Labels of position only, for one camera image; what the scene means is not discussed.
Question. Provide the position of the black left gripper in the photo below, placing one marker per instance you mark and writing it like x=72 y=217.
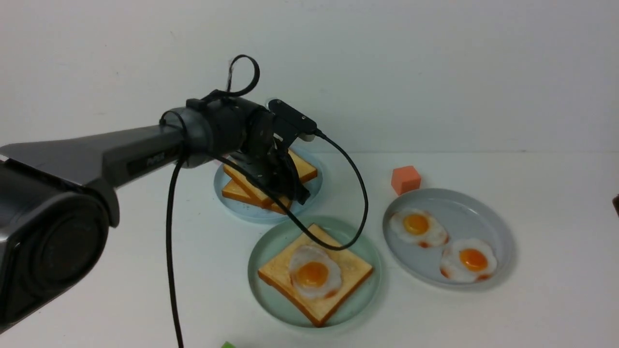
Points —
x=266 y=164

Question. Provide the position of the toast slice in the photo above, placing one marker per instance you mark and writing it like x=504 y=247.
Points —
x=235 y=192
x=306 y=172
x=354 y=272

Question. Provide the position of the fried egg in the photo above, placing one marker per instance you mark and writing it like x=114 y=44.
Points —
x=313 y=274
x=468 y=261
x=417 y=227

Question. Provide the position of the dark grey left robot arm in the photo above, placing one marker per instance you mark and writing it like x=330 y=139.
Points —
x=59 y=200

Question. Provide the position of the light blue bread plate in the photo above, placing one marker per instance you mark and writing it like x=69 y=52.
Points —
x=254 y=214

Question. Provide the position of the mint green centre plate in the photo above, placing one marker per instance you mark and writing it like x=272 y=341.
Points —
x=355 y=308

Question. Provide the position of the orange cube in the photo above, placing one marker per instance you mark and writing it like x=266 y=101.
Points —
x=405 y=179

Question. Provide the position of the grey egg plate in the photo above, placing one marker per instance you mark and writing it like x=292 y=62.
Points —
x=463 y=217

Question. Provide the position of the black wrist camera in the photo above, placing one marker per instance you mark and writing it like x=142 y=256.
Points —
x=289 y=124

